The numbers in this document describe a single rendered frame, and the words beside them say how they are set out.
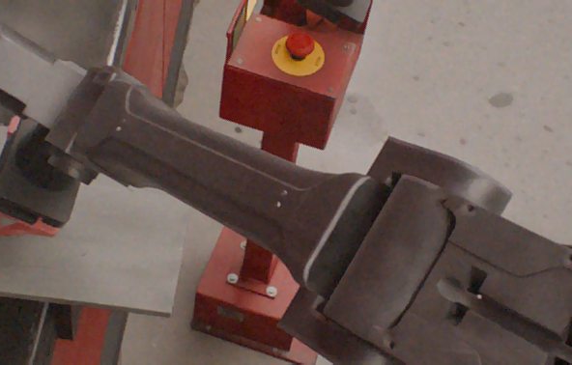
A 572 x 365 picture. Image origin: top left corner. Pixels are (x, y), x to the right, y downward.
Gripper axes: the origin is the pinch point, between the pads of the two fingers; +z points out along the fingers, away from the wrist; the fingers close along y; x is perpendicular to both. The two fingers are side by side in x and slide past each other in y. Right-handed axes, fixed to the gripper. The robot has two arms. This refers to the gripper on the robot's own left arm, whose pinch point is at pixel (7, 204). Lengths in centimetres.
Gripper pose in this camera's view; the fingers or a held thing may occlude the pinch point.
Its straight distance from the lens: 104.0
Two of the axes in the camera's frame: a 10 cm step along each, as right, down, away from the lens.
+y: -1.3, 8.1, -5.8
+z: -5.5, 4.2, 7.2
